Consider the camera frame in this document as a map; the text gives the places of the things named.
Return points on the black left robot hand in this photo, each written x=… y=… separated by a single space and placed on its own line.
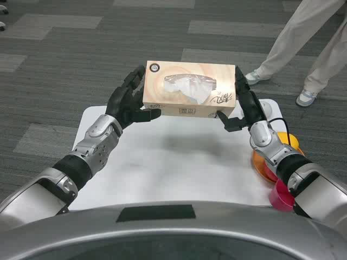
x=121 y=103

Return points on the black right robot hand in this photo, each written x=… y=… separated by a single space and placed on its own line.
x=249 y=104

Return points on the beige tissue box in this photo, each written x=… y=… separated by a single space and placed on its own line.
x=188 y=87

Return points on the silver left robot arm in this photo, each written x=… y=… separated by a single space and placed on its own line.
x=69 y=168

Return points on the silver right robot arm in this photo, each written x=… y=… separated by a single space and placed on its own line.
x=296 y=173

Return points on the white computer mouse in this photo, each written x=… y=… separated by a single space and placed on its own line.
x=266 y=109

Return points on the yellow round fruit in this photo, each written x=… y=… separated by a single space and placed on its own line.
x=290 y=140

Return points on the orange plate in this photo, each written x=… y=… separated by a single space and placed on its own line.
x=259 y=165

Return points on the person in beige trousers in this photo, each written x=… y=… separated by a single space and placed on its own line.
x=306 y=40

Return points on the pink cup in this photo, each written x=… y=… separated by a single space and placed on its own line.
x=280 y=195

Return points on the silver robot chest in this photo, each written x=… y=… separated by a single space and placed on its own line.
x=168 y=233

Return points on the white office chair base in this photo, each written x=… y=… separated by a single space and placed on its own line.
x=2 y=16

